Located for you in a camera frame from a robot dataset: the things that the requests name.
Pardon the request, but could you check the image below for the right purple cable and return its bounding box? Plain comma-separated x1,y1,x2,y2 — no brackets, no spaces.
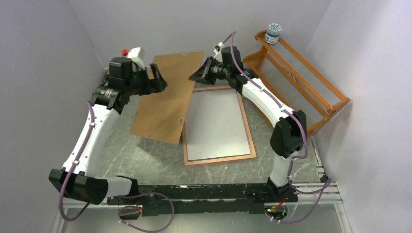
215,31,332,225

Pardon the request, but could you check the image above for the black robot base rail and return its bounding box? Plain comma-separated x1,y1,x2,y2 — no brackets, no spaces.
106,182,298,216

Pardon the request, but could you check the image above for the orange wooden rack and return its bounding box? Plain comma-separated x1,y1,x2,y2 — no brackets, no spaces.
243,30,350,137

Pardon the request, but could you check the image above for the purple cable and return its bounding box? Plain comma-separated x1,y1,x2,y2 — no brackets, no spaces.
58,100,176,233
215,31,332,225

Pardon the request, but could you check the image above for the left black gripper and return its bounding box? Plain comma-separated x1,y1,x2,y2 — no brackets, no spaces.
125,63,168,96

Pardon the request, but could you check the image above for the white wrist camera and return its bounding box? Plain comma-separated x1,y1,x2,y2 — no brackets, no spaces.
121,47,145,69
213,43,224,62

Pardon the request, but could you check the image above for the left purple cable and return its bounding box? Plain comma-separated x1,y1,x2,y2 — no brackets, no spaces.
58,100,176,233

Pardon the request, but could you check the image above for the aluminium extrusion rail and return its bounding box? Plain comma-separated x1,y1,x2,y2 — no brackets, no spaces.
62,179,351,233

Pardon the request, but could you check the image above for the brown frame backing board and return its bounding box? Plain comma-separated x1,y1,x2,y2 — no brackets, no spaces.
130,51,204,144

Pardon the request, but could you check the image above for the mountain landscape photo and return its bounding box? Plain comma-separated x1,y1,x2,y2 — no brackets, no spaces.
185,89,252,162

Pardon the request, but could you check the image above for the white blue jar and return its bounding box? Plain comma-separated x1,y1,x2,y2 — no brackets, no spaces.
264,23,282,45

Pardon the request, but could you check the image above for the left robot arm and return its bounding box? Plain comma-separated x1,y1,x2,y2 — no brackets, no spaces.
49,57,168,207

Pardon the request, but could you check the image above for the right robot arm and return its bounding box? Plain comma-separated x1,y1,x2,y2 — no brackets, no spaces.
189,47,307,201

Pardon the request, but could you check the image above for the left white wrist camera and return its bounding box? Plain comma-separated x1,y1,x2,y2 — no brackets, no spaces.
121,47,145,69

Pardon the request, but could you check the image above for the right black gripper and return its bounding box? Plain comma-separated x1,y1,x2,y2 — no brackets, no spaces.
189,55,231,85

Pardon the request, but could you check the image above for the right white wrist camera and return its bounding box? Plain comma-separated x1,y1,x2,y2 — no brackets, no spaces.
213,43,224,62

